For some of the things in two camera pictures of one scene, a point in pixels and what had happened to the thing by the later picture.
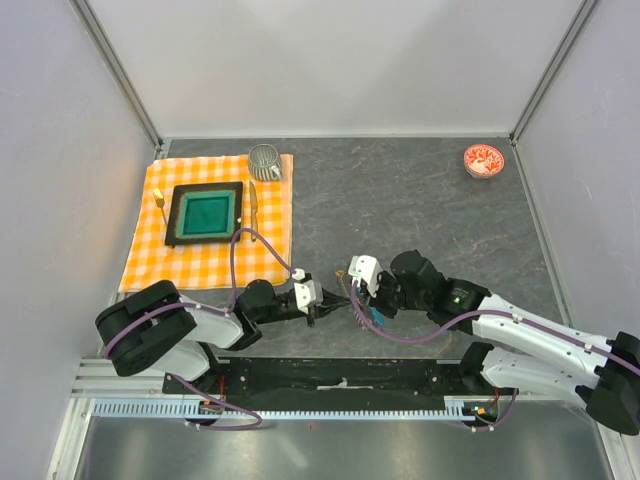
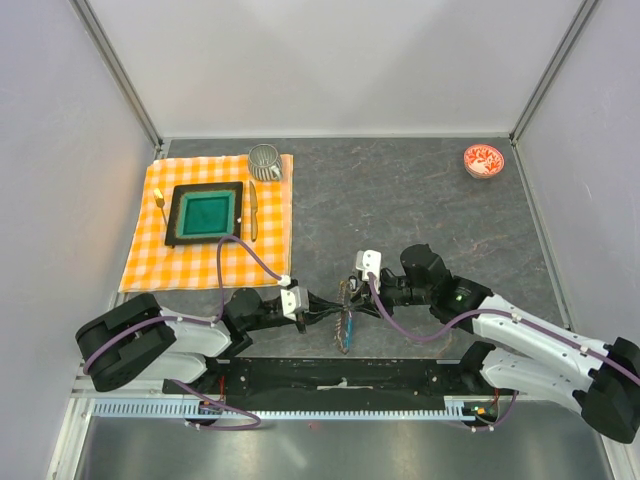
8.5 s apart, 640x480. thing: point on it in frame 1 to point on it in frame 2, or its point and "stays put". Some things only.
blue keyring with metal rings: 377,315 to 344,329
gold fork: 160,202 stays put
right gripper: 377,301 stays put
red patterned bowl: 482,161 stays put
